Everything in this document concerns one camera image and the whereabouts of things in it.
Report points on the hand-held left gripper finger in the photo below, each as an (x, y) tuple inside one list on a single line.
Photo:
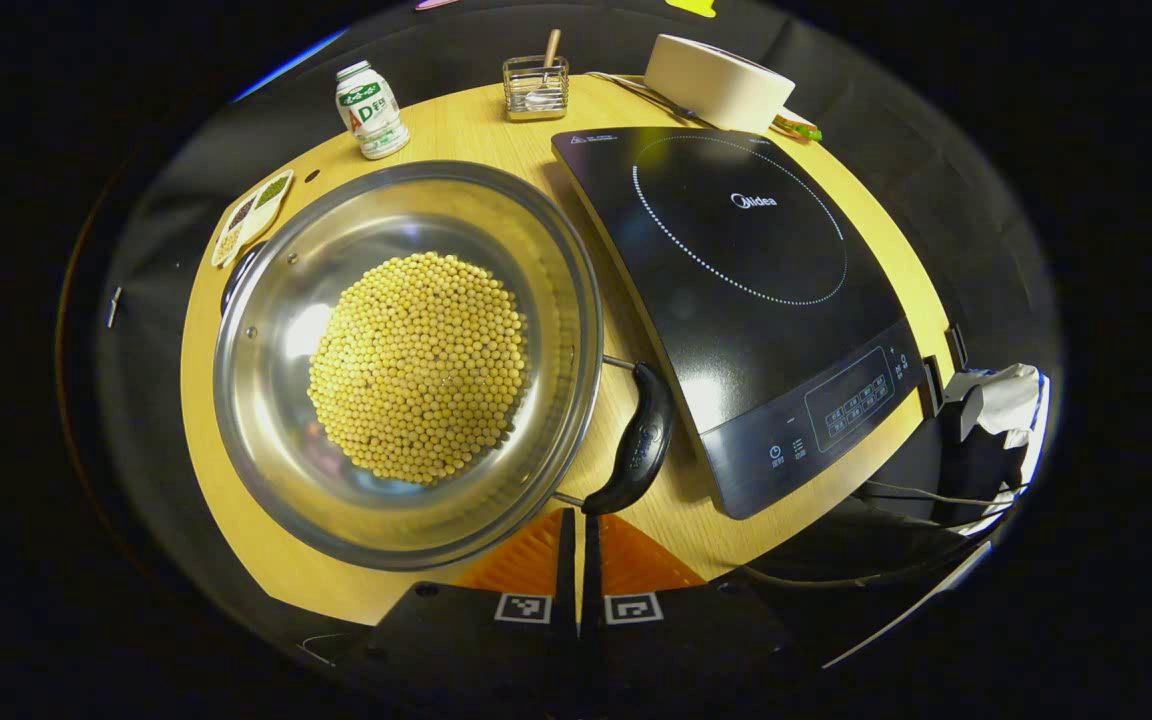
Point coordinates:
[(568, 580), (590, 580)]

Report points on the black induction cooktop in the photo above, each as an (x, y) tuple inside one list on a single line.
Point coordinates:
[(736, 250)]

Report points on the stainless steel pot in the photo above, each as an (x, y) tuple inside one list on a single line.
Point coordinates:
[(276, 330)]

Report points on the pile of yellow soybeans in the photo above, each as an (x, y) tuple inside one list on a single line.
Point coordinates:
[(421, 370)]

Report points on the black table edge clamp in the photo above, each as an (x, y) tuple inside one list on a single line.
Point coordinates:
[(933, 385), (957, 347)]

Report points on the white crumpled cloth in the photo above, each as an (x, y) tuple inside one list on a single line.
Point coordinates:
[(1011, 400)]

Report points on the white divided bean dish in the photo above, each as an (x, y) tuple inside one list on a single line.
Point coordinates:
[(251, 218)]

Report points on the toy sandwich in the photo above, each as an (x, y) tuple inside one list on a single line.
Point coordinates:
[(798, 128)]

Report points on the white drink bottle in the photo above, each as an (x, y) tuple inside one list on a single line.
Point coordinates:
[(371, 110)]

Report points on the white toaster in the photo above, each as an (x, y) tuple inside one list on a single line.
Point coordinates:
[(716, 80)]

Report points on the silver cloth clip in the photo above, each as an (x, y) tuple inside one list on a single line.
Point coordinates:
[(114, 307)]

